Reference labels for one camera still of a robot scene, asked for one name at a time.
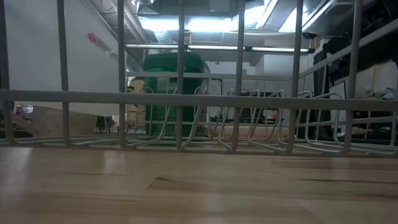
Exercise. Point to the green lidded wipes canister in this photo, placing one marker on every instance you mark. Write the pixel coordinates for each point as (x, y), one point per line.
(161, 67)

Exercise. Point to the long ceiling strip light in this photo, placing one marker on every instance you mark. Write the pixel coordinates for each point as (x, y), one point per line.
(211, 47)

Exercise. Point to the brown patterned cardboard box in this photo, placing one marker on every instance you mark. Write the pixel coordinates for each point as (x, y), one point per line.
(81, 124)

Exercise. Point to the white crumpled cloth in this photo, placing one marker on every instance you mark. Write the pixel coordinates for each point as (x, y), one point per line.
(387, 93)

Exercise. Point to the black upright post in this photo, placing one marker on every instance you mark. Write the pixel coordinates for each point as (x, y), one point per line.
(320, 77)

